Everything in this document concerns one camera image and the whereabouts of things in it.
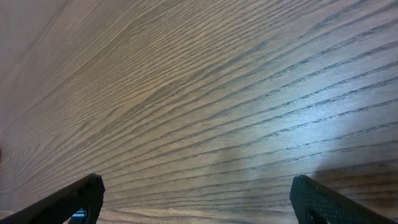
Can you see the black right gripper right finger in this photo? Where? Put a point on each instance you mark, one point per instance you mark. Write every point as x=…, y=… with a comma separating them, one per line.
x=315, y=203

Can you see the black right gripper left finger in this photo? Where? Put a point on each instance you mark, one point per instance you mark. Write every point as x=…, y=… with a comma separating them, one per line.
x=79, y=202

